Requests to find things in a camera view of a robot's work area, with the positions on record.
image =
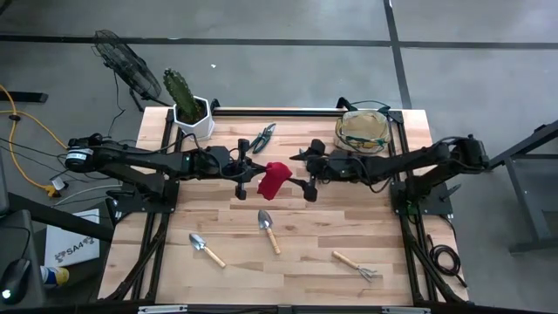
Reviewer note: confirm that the black floor fan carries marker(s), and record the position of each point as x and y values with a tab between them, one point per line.
126	65

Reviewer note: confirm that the white cardboard box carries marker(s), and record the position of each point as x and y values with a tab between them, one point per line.
72	240

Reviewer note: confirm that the green cactus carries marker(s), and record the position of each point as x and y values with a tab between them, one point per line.
178	91

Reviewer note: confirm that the black desk frame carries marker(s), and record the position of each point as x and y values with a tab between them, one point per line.
529	205

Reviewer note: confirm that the red garden glove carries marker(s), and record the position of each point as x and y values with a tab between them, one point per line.
274	179

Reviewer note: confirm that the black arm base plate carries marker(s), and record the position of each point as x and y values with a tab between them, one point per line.
131	205
436	205

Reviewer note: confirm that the black computer mouse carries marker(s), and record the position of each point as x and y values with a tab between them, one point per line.
15	279

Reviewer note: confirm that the blue yellow spray can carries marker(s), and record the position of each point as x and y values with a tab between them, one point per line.
59	275

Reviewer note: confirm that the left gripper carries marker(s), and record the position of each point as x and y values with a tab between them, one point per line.
242	170

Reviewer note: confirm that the silver metal bracket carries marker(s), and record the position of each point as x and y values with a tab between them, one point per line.
405	310
161	309

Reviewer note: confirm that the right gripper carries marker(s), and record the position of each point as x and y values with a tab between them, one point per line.
327	168

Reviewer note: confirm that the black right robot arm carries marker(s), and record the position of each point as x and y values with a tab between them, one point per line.
414	159

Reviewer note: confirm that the black aluminium table frame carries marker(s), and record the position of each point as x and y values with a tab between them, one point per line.
283	112

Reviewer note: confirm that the beige green gardening bag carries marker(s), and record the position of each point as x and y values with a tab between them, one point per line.
362	128

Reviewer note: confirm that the black table clamp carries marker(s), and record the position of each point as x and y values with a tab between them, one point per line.
215	104
344	104

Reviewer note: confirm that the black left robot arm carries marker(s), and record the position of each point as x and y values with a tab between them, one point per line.
144	157

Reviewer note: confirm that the white plant pot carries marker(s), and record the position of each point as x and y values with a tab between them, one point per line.
200	128

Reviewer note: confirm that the black side desk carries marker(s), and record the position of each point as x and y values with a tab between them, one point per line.
22	235

